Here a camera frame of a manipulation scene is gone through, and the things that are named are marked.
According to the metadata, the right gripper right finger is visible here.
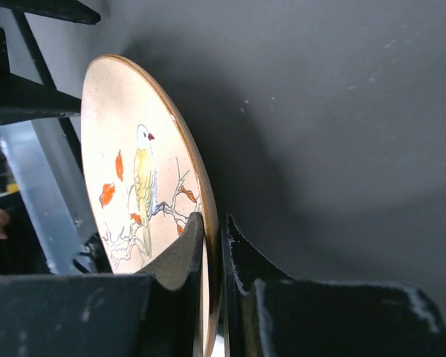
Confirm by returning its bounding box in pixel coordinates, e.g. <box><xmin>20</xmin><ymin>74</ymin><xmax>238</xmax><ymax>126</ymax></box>
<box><xmin>221</xmin><ymin>216</ymin><xmax>446</xmax><ymax>356</ymax></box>

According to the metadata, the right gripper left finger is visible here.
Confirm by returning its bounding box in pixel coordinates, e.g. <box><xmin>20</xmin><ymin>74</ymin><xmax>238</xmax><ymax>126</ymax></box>
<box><xmin>0</xmin><ymin>213</ymin><xmax>204</xmax><ymax>356</ymax></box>

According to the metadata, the beige bird plate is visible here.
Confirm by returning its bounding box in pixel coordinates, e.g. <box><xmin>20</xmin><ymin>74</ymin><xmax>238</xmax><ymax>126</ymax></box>
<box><xmin>81</xmin><ymin>54</ymin><xmax>221</xmax><ymax>356</ymax></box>

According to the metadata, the aluminium frame rail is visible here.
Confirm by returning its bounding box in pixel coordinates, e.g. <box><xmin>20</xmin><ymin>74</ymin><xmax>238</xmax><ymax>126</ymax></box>
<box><xmin>0</xmin><ymin>118</ymin><xmax>97</xmax><ymax>274</ymax></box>

